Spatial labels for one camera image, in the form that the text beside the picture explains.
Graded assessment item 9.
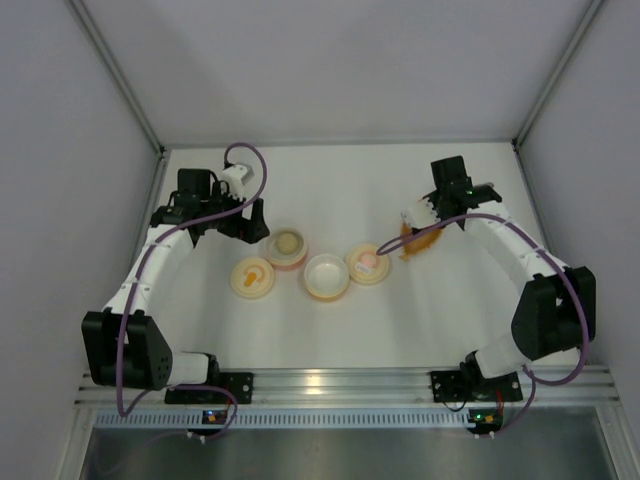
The white steamed bun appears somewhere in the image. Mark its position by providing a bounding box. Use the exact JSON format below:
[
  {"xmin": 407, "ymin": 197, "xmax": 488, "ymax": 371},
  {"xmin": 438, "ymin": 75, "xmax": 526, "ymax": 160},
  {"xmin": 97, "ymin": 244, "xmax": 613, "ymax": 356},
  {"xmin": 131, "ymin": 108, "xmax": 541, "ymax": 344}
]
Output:
[{"xmin": 275, "ymin": 231, "xmax": 300, "ymax": 255}]

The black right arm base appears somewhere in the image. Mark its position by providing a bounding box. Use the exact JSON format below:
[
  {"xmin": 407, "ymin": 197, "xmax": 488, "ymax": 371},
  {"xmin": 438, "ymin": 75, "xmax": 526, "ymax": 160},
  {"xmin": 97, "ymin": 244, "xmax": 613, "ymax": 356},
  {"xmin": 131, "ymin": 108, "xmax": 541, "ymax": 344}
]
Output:
[{"xmin": 429, "ymin": 370, "xmax": 523, "ymax": 404}]

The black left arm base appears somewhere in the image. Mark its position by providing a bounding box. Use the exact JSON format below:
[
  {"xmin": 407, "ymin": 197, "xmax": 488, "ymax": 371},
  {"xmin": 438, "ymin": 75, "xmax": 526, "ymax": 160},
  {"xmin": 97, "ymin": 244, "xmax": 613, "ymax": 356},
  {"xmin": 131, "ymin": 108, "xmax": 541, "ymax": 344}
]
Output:
[{"xmin": 164, "ymin": 371, "xmax": 254, "ymax": 405}]

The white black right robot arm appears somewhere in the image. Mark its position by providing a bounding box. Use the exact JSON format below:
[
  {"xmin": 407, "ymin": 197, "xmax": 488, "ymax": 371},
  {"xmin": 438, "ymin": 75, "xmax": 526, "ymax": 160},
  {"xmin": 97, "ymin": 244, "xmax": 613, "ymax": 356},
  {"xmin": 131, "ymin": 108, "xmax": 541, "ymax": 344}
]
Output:
[{"xmin": 427, "ymin": 156, "xmax": 596, "ymax": 385}]

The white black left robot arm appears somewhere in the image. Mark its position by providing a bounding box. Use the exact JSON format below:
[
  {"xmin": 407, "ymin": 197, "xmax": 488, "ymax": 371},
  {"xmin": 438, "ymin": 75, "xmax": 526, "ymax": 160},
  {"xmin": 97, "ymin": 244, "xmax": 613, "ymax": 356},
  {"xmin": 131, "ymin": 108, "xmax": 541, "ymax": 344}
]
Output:
[{"xmin": 81, "ymin": 163, "xmax": 269, "ymax": 391}]

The pink-based bowl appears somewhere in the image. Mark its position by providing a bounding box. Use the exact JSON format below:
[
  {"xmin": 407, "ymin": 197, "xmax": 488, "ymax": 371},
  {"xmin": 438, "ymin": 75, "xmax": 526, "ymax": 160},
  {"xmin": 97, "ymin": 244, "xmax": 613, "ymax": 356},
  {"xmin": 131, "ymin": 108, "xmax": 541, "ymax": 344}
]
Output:
[{"xmin": 263, "ymin": 228, "xmax": 308, "ymax": 271}]

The fish-shaped woven bamboo tray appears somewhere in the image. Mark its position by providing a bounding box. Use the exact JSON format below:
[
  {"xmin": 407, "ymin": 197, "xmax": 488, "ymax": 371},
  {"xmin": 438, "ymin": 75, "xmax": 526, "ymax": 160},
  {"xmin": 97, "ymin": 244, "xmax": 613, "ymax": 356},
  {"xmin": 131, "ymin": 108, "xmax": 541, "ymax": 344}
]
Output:
[{"xmin": 400, "ymin": 220, "xmax": 444, "ymax": 262}]

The orange-based bowl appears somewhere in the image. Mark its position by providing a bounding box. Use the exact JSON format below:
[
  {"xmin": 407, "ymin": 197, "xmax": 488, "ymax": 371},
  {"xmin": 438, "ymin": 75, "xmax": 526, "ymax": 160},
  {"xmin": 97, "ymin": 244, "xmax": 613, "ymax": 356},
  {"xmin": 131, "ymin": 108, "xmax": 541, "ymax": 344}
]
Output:
[{"xmin": 303, "ymin": 253, "xmax": 350, "ymax": 302}]

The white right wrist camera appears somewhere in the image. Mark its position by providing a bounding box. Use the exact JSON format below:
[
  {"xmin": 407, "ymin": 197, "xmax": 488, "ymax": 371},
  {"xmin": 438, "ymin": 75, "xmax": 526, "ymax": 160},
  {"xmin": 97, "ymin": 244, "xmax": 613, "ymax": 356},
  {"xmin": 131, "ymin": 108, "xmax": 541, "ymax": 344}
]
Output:
[{"xmin": 401, "ymin": 197, "xmax": 440, "ymax": 233}]

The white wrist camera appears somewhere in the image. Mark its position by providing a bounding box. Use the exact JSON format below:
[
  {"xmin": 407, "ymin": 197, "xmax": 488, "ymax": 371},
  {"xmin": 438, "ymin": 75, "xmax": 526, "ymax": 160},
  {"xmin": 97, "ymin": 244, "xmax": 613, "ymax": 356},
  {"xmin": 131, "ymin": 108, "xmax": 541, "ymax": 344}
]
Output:
[
  {"xmin": 219, "ymin": 163, "xmax": 254, "ymax": 201},
  {"xmin": 401, "ymin": 197, "xmax": 440, "ymax": 233}
]

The cream lid with orange handle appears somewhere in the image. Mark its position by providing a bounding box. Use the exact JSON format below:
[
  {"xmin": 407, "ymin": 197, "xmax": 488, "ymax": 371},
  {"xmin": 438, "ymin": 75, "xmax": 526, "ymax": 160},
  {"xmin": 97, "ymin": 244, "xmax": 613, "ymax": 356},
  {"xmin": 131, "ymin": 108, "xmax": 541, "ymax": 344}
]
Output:
[{"xmin": 230, "ymin": 257, "xmax": 275, "ymax": 300}]

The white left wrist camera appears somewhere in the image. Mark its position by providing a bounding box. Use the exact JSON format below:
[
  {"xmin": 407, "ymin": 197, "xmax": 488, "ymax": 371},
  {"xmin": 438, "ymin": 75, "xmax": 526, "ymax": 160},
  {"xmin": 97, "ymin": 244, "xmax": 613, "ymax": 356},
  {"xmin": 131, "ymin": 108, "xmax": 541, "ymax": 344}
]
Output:
[{"xmin": 219, "ymin": 163, "xmax": 254, "ymax": 201}]

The right aluminium frame post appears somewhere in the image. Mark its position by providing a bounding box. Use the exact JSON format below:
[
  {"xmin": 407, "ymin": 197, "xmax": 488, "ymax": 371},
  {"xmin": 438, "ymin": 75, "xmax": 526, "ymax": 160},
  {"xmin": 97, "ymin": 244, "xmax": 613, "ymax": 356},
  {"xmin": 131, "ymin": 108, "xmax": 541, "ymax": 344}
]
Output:
[{"xmin": 512, "ymin": 0, "xmax": 608, "ymax": 152}]

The aluminium frame post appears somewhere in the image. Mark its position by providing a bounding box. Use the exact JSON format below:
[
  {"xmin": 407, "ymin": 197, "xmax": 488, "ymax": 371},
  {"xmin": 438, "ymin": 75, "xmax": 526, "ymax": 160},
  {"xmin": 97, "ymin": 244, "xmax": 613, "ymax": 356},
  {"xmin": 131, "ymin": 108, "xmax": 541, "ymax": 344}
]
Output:
[
  {"xmin": 512, "ymin": 0, "xmax": 608, "ymax": 152},
  {"xmin": 65, "ymin": 0, "xmax": 165, "ymax": 158}
]

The cream lid with pink handle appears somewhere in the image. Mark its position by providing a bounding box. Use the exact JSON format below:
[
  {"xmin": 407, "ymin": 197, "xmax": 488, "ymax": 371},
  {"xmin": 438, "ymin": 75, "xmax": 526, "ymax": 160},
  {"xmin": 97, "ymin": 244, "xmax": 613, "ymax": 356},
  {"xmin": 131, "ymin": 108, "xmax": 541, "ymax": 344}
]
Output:
[{"xmin": 345, "ymin": 243, "xmax": 391, "ymax": 286}]

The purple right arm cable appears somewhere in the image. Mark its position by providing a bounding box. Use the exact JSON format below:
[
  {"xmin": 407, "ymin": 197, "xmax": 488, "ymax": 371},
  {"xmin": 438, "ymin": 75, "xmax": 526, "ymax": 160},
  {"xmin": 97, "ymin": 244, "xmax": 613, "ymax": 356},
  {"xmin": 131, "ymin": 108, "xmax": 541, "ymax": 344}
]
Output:
[{"xmin": 375, "ymin": 213, "xmax": 590, "ymax": 441}]

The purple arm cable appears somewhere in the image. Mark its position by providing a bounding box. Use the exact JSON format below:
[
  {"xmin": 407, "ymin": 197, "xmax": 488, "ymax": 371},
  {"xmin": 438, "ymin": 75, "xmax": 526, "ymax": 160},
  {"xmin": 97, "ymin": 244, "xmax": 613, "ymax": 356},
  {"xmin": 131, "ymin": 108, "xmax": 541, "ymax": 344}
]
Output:
[
  {"xmin": 375, "ymin": 213, "xmax": 590, "ymax": 441},
  {"xmin": 115, "ymin": 142, "xmax": 269, "ymax": 441}
]

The slotted grey cable duct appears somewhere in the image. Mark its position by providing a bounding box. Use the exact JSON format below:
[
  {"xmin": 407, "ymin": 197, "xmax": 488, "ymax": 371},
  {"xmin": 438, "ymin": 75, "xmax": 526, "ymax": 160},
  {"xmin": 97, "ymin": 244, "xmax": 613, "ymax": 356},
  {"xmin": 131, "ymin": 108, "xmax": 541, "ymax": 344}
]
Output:
[{"xmin": 92, "ymin": 408, "xmax": 601, "ymax": 430}]

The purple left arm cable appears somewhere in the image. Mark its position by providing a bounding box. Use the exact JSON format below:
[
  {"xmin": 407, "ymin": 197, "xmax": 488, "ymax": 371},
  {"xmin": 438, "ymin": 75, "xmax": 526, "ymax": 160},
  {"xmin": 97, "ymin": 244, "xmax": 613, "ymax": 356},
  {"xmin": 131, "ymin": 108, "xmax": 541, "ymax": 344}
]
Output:
[{"xmin": 115, "ymin": 142, "xmax": 269, "ymax": 441}]

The aluminium mounting rail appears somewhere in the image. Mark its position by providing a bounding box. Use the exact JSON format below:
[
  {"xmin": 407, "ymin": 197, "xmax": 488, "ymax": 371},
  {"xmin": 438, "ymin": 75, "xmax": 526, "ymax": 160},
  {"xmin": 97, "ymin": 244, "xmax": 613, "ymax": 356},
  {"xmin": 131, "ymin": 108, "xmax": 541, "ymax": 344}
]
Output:
[{"xmin": 74, "ymin": 367, "xmax": 621, "ymax": 407}]

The left aluminium frame post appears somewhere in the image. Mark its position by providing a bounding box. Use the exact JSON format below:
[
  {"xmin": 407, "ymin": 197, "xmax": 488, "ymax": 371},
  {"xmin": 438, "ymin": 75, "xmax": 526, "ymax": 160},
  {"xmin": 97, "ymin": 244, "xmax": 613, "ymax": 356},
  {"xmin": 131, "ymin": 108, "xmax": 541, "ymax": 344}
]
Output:
[{"xmin": 65, "ymin": 0, "xmax": 165, "ymax": 158}]

